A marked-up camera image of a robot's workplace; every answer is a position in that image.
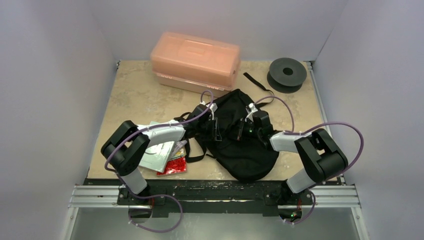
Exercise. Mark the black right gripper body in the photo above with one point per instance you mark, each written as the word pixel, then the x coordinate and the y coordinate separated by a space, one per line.
pixel 241 129

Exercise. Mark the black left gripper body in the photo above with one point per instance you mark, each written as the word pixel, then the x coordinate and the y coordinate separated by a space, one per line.
pixel 208 128

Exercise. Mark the black fabric student bag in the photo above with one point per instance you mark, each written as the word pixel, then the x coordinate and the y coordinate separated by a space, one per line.
pixel 245 160

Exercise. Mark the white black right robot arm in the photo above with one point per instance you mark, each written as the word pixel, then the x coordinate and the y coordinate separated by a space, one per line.
pixel 321 157

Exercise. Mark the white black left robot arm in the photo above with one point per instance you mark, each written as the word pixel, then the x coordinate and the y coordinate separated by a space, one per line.
pixel 124 150

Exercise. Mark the red patterned notebook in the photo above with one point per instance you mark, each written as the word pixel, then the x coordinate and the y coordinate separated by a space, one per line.
pixel 173 167

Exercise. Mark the dark grey filament spool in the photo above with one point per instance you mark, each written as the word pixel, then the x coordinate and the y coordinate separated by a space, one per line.
pixel 286 75

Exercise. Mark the silver foil booklet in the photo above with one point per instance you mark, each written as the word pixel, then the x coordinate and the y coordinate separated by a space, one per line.
pixel 159 154

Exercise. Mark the translucent orange plastic storage box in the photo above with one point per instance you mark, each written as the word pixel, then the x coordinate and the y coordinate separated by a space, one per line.
pixel 195 64

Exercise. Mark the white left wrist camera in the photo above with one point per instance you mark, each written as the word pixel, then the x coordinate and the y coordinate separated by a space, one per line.
pixel 212 107

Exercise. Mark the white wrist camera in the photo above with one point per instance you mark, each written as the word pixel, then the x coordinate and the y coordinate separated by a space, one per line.
pixel 251 109
pixel 212 107

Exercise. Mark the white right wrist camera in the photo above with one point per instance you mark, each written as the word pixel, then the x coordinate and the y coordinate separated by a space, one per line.
pixel 251 109

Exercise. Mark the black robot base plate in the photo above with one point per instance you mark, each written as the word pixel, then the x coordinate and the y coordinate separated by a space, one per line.
pixel 268 198

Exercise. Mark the aluminium table edge rail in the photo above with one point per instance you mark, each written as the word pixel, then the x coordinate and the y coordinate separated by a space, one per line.
pixel 339 178

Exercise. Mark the aluminium front frame rail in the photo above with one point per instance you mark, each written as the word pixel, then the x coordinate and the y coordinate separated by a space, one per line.
pixel 106 196

